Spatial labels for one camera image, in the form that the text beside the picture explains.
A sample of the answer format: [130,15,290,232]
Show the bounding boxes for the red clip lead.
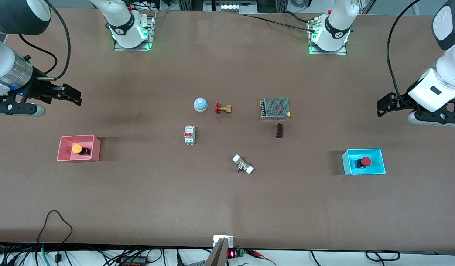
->
[246,249,277,266]

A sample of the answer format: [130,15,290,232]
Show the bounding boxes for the white mounting bracket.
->
[213,235,235,249]

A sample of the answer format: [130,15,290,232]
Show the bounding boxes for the metal mesh power supply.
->
[260,97,291,120]

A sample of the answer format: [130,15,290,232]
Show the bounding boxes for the black coiled cable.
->
[365,250,401,262]

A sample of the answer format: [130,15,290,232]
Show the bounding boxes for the black looped thin cable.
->
[37,210,73,255]

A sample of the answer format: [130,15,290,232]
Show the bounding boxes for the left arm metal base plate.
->
[308,18,348,55]

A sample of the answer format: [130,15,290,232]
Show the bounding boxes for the black power strip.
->
[119,256,148,266]

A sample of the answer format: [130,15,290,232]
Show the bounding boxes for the pink plastic box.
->
[57,134,101,162]

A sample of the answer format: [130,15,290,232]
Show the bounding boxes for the yellow push button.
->
[72,143,92,156]

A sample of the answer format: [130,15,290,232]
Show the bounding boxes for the aluminium frame equipment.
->
[203,0,258,14]

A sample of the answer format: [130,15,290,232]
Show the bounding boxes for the grey metal pole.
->
[205,238,229,266]

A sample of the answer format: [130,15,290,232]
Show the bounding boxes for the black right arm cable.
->
[19,0,71,80]

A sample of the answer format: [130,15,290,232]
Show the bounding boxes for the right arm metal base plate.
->
[114,11,156,51]

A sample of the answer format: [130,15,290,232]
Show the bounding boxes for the cyan plastic box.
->
[342,148,386,175]

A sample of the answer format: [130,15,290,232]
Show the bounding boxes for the metal fitting with white caps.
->
[232,154,254,175]

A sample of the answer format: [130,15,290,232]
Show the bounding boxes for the black cable on table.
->
[246,11,317,32]

